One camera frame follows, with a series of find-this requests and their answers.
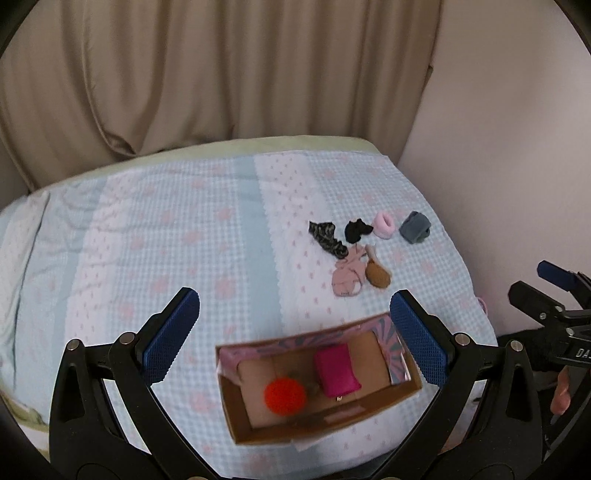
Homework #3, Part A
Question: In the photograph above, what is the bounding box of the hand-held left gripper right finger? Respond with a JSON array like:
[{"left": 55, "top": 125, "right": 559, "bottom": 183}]
[{"left": 374, "top": 290, "right": 543, "bottom": 480}]

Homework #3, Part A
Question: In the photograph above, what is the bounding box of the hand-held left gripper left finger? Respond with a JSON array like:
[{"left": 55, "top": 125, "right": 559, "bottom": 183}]
[{"left": 48, "top": 287, "right": 218, "bottom": 480}]

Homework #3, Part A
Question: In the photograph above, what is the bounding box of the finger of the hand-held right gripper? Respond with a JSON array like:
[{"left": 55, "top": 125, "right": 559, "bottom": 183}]
[
  {"left": 537, "top": 260, "right": 591, "bottom": 294},
  {"left": 508, "top": 281, "right": 568, "bottom": 325}
]

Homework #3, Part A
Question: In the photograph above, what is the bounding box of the pink knitted sock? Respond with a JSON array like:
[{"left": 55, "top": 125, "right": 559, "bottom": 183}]
[{"left": 331, "top": 247, "right": 366, "bottom": 297}]

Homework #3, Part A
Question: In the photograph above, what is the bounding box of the grey cloth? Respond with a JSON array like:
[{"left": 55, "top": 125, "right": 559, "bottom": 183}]
[{"left": 399, "top": 211, "right": 432, "bottom": 243}]

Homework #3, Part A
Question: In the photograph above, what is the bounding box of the cardboard box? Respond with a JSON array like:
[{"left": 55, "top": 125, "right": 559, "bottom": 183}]
[{"left": 215, "top": 312, "right": 423, "bottom": 446}]

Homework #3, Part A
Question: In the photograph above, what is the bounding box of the pink fluffy scrunchie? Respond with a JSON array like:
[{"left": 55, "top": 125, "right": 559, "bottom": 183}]
[{"left": 373, "top": 211, "right": 396, "bottom": 239}]

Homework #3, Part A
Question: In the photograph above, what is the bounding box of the black patterned sock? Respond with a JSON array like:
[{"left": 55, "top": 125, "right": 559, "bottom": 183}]
[{"left": 308, "top": 220, "right": 349, "bottom": 259}]

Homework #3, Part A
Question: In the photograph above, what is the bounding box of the person's right hand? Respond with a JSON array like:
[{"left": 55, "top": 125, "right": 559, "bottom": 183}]
[{"left": 551, "top": 369, "right": 574, "bottom": 416}]

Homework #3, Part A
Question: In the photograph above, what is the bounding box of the magenta fabric pouch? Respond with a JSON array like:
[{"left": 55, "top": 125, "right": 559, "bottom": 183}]
[{"left": 314, "top": 346, "right": 362, "bottom": 398}]

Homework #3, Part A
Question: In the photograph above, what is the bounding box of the red fluffy pompom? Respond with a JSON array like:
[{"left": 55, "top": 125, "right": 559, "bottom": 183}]
[{"left": 263, "top": 377, "right": 308, "bottom": 415}]

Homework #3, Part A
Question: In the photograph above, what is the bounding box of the light green bed sheet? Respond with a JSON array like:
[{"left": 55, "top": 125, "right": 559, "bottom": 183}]
[{"left": 28, "top": 135, "right": 389, "bottom": 195}]

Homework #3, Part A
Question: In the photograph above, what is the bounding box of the beige curtain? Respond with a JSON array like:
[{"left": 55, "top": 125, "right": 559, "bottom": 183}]
[{"left": 0, "top": 0, "right": 444, "bottom": 192}]

